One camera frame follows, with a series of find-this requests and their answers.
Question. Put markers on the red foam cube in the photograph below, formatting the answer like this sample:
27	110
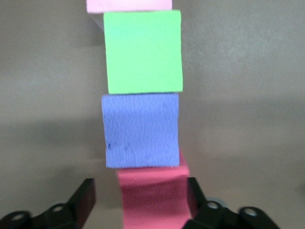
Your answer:
155	198

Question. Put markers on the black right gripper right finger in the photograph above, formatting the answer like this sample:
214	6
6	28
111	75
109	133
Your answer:
212	217

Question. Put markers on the purple foam cube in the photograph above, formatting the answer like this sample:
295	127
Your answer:
140	131

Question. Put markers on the light pink foam cube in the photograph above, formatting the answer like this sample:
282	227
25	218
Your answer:
128	5

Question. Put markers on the green foam cube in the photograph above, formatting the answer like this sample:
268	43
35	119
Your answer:
143	52

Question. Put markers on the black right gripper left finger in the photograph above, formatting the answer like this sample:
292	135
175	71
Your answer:
71	212

